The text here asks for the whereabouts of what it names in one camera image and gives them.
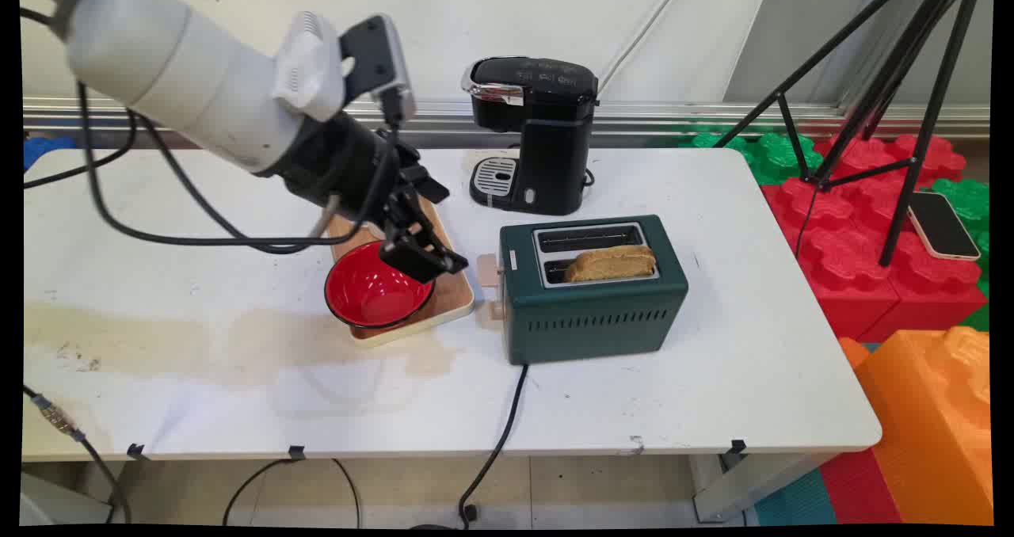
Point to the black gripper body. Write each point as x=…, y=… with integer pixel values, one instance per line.
x=341, y=161

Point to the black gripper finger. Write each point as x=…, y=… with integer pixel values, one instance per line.
x=428, y=182
x=420, y=256

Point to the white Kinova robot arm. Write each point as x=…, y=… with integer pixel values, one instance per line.
x=158, y=70

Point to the wooden tray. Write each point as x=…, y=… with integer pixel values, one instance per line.
x=451, y=299

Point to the red bowl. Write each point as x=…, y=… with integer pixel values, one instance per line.
x=368, y=295

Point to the black coffee machine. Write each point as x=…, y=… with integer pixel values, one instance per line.
x=547, y=149

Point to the green toaster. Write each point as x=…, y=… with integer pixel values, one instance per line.
x=594, y=315

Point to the toast slice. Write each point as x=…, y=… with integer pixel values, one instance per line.
x=614, y=264

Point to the black table clip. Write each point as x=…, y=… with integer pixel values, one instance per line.
x=135, y=450
x=296, y=451
x=737, y=446

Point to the blue foam piece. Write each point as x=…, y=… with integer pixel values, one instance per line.
x=46, y=150

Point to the grey table leg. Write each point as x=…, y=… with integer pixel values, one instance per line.
x=745, y=485

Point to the red foam blocks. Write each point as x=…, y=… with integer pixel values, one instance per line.
x=855, y=268

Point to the teal floor mat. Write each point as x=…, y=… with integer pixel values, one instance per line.
x=796, y=501

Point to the black tripod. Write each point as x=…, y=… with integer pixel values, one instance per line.
x=911, y=85

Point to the smartphone with pink case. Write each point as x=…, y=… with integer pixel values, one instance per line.
x=943, y=226

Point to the orange foam block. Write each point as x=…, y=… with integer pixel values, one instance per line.
x=935, y=418

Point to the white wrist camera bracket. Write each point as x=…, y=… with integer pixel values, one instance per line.
x=309, y=70

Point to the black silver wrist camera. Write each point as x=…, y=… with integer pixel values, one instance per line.
x=376, y=58

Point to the aluminium rail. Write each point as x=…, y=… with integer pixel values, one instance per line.
x=713, y=117

